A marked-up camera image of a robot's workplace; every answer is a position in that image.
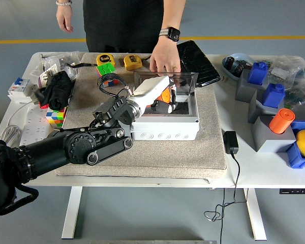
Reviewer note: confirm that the beige fabric mat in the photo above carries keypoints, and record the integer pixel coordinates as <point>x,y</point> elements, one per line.
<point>155,157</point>

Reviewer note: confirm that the light grey enclosure box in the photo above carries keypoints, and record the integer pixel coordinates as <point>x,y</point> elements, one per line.
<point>167,129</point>

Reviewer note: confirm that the black glossy case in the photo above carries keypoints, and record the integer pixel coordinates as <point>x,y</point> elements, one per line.
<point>198,63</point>

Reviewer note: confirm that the blue plastic bin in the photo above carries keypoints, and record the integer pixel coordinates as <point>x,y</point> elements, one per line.
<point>297,160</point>

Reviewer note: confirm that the black power adapter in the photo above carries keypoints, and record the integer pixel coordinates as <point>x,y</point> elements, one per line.
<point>230,142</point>

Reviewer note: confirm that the person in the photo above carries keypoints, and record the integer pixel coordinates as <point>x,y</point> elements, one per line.
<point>122,25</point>

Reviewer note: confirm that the person's right hand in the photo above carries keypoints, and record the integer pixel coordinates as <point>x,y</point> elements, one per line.
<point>64,16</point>

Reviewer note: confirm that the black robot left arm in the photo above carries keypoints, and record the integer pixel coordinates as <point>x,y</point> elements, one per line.
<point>78,147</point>

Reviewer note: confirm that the black wrist watch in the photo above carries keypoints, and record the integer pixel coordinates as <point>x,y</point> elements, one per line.
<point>173,34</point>

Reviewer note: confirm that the square yellow tape measure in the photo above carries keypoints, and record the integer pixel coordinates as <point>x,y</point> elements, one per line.
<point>133,62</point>

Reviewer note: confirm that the blue plastic block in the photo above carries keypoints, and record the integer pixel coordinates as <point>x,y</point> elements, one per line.
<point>258,73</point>
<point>273,96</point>

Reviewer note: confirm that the black cloth bundle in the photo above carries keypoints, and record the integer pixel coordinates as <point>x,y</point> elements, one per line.
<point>57,89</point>

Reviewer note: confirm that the black desk control panel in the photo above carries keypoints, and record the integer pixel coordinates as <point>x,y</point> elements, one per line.
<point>296,191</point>

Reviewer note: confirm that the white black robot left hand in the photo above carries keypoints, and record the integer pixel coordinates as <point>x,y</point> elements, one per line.
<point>152,87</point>

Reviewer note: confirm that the person's left hand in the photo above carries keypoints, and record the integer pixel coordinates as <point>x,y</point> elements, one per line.
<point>165,56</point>

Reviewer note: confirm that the grey holder block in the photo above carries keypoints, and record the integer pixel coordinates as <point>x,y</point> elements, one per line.
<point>244,89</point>
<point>269,142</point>
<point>256,111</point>

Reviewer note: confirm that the light blue bowl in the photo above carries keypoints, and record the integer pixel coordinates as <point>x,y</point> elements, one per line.
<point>233,75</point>

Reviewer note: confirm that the dark plastic parts bag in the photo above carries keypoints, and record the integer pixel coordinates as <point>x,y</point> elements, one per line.
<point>301,99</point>

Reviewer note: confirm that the round yellow tape measure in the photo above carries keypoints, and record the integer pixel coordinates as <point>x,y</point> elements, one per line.
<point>104,59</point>

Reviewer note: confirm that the orange cylinder battery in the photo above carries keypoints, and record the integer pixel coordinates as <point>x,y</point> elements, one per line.
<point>165,96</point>
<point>280,122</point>

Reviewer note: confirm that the white table leg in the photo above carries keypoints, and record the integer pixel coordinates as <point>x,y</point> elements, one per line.
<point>72,211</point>
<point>255,213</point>

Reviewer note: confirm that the transparent hinged box lid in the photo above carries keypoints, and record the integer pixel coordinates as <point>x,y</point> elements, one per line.
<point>185,74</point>

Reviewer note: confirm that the black capacitor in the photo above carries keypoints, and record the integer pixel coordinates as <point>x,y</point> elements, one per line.
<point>230,62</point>
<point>239,68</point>

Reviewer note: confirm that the white circuit breaker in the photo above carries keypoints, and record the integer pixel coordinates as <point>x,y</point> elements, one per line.
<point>17,89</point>

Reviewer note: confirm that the colourful puzzle cube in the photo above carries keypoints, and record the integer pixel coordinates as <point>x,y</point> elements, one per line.
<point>105,68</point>
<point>56,118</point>

